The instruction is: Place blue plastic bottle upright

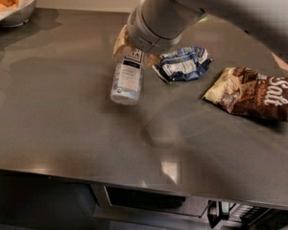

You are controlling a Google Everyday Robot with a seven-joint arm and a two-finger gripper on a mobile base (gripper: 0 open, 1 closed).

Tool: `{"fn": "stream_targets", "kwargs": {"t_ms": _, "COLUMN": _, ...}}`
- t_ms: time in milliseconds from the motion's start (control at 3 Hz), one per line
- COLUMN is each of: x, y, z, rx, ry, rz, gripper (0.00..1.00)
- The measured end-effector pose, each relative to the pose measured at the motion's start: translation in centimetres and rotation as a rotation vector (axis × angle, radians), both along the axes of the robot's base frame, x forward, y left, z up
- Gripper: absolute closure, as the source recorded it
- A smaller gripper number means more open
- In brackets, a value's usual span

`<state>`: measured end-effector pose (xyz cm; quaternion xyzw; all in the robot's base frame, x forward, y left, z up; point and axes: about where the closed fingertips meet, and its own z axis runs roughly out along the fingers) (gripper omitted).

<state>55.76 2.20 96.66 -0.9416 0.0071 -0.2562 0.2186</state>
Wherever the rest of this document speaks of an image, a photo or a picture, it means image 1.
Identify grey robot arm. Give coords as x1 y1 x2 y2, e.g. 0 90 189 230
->
112 0 288 64

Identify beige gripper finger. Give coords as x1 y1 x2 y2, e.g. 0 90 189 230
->
112 25 132 61
144 53 160 69

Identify crumpled blue white wrapper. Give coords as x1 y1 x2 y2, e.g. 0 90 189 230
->
153 46 212 83

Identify black appliance under table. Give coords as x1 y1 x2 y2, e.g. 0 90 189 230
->
207 200 288 230

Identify stainless microwave under table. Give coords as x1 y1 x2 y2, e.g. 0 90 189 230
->
90 184 209 229

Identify metal fruit bowl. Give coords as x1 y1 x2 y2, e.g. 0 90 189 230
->
0 0 36 27

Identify brown chocolate snack bag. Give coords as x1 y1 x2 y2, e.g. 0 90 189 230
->
204 67 288 122

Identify clear plastic water bottle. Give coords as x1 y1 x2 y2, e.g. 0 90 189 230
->
110 49 144 105

